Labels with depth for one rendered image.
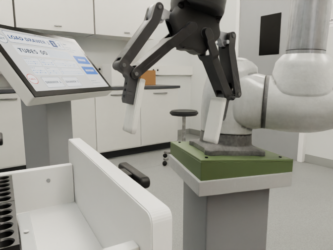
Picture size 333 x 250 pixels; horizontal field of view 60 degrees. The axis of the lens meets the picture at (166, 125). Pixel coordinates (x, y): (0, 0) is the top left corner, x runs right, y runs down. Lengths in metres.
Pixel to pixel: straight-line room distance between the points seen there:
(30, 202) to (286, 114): 0.62
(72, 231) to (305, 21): 0.72
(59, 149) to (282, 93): 0.87
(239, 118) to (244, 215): 0.28
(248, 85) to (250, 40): 3.45
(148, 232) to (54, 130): 1.03
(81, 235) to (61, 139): 0.91
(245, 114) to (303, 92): 0.15
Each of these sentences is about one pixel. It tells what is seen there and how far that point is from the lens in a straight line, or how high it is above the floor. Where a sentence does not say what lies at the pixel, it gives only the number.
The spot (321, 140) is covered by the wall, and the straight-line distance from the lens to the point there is 3.79.
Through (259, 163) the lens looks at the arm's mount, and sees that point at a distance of 0.82.
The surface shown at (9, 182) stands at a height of 0.90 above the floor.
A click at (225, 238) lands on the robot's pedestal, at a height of 0.57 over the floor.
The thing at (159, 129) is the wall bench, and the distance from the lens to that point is 3.98.
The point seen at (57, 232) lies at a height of 0.84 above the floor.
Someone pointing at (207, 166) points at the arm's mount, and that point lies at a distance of 0.75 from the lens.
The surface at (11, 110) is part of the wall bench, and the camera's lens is 3.28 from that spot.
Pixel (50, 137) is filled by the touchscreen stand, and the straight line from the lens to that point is 1.21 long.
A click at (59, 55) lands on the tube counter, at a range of 1.27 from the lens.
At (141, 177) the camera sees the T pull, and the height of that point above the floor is 0.91.
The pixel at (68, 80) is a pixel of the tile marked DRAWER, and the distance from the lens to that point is 1.17.
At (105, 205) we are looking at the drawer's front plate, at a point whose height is 0.89.
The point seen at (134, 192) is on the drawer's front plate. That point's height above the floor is 0.93.
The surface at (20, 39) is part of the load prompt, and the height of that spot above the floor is 1.15.
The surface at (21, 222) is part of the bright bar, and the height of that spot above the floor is 0.85.
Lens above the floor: 1.02
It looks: 9 degrees down
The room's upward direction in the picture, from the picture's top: straight up
